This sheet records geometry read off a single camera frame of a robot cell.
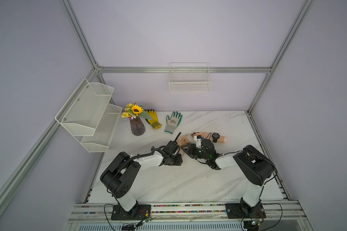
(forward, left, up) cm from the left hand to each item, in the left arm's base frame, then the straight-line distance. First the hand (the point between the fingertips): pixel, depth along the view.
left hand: (178, 164), depth 91 cm
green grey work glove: (+34, +4, +2) cm, 34 cm away
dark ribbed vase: (+29, +31, +4) cm, 42 cm away
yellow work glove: (+33, +19, +2) cm, 38 cm away
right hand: (+7, -2, +6) cm, 9 cm away
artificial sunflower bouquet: (+22, +28, +26) cm, 44 cm away
